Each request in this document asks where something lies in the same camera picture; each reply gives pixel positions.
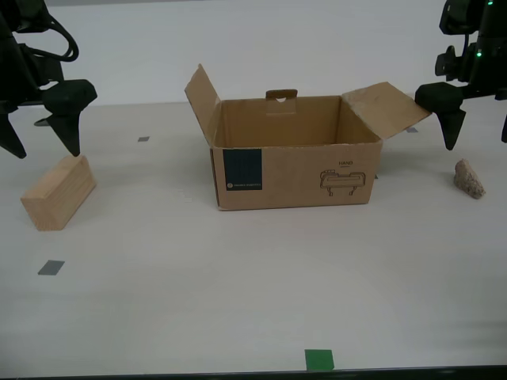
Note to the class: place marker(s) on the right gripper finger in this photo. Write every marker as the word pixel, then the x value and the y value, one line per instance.
pixel 505 128
pixel 445 107

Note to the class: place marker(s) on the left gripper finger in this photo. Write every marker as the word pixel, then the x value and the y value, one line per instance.
pixel 12 136
pixel 69 107

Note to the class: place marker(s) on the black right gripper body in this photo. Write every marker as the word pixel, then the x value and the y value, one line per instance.
pixel 489 71

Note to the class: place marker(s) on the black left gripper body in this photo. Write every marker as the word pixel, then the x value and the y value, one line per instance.
pixel 24 75

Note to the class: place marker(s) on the speckled beige rock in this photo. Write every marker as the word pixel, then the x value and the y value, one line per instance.
pixel 468 180

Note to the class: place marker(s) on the light wooden block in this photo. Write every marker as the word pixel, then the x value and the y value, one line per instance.
pixel 55 196

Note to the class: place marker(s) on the brown cardboard box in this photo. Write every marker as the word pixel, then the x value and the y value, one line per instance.
pixel 293 178

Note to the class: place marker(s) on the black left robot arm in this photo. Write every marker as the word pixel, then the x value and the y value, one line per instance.
pixel 20 14

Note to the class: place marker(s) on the grey tape marker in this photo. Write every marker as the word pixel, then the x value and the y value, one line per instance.
pixel 50 268
pixel 143 139
pixel 412 130

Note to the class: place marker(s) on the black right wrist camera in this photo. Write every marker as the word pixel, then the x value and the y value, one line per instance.
pixel 451 65

